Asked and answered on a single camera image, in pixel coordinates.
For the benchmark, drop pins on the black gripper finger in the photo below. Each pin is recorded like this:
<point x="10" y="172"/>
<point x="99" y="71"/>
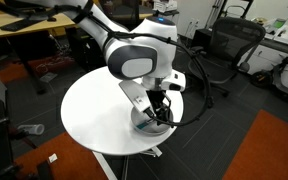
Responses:
<point x="152" y="114"/>
<point x="166" y="113"/>

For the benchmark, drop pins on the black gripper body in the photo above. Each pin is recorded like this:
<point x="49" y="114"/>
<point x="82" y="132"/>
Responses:
<point x="159" y="99"/>

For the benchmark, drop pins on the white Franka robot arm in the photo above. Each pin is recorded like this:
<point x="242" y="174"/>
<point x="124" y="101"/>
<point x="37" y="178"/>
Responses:
<point x="140" y="43"/>

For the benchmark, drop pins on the silver metal bowl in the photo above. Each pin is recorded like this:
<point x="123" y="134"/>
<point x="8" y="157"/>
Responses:
<point x="160" y="129"/>

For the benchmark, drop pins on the white table base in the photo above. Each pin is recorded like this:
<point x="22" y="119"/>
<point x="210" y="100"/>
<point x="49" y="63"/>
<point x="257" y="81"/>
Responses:
<point x="150" y="151"/>

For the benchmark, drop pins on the black computer tower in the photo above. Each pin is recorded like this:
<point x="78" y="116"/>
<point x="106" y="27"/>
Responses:
<point x="202" y="37"/>

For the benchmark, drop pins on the white printer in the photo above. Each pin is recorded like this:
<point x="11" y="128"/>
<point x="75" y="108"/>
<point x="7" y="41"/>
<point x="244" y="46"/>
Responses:
<point x="165" y="5"/>

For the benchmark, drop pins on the black padded office chair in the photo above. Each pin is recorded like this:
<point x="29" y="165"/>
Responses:
<point x="124" y="8"/>

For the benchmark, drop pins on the black mesh office chair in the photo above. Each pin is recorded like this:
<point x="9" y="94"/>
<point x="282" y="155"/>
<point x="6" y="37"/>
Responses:
<point x="237" y="40"/>

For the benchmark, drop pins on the white paper tag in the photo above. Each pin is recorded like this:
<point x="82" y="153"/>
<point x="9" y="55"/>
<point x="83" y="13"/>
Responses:
<point x="53" y="158"/>

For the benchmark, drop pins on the grey flat floor box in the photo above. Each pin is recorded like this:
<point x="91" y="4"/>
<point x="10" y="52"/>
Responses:
<point x="48" y="77"/>

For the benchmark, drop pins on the clear plastic bottle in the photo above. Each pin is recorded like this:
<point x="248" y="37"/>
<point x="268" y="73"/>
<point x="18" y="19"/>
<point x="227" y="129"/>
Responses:
<point x="32" y="129"/>

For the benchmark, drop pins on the black kick scooter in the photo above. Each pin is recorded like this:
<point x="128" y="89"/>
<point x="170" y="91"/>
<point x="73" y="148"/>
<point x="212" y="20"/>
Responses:
<point x="284" y="78"/>

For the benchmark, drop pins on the black computer mouse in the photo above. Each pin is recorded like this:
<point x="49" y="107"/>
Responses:
<point x="51" y="19"/>

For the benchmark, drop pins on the white long side desk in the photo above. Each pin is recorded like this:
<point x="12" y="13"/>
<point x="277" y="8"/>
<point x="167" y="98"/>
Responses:
<point x="284" y="43"/>

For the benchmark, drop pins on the green box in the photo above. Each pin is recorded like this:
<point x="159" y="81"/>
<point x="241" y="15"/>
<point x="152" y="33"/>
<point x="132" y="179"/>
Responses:
<point x="279" y="23"/>

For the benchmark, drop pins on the black keyboard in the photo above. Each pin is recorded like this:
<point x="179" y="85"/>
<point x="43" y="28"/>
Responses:
<point x="19" y="24"/>

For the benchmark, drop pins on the wooden desk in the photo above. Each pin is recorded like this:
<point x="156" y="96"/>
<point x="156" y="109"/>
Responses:
<point x="0" y="24"/>

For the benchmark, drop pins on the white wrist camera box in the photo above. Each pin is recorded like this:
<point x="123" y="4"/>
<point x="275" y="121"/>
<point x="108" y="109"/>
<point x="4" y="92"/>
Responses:
<point x="174" y="81"/>

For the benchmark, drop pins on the grey wrist mount plate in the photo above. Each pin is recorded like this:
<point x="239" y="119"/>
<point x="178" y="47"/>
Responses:
<point x="134" y="95"/>

